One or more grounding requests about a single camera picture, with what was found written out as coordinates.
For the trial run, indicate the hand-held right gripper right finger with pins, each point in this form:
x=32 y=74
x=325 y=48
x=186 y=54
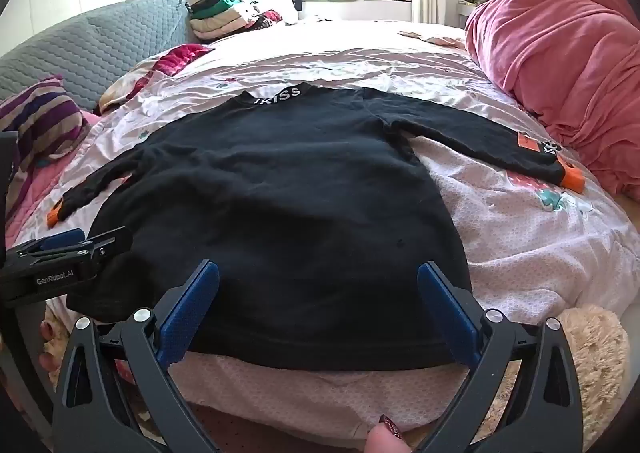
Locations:
x=445 y=315

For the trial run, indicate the grey quilted headboard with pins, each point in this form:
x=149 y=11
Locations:
x=95 y=43

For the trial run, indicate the person's right hand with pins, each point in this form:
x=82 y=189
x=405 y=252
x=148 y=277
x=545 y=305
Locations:
x=385 y=439

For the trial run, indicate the pink printed quilt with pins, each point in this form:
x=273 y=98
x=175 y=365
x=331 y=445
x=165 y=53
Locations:
x=525 y=243

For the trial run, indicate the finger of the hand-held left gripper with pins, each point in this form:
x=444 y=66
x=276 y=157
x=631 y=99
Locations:
x=102 y=248
x=57 y=239

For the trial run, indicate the small black object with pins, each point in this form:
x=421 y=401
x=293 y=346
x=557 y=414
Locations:
x=298 y=0

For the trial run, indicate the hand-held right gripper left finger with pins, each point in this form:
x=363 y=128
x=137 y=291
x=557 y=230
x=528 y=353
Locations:
x=190 y=315

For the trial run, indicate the coral pink bundled duvet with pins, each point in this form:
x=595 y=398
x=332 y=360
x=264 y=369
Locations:
x=565 y=58

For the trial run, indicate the person's left hand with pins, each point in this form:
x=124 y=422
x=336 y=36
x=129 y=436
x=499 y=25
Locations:
x=51 y=345

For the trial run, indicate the purple striped pillow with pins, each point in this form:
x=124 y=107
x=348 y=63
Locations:
x=42 y=120

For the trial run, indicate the stack of folded clothes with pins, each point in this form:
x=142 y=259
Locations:
x=225 y=15

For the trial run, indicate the black sweater with orange cuffs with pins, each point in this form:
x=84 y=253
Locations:
x=280 y=193

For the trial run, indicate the beige fluffy blanket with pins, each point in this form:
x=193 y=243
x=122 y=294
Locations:
x=595 y=363

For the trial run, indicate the magenta floral cloth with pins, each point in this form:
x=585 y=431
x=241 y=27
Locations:
x=180 y=58

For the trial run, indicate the small floral cloth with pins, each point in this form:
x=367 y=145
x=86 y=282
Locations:
x=432 y=38

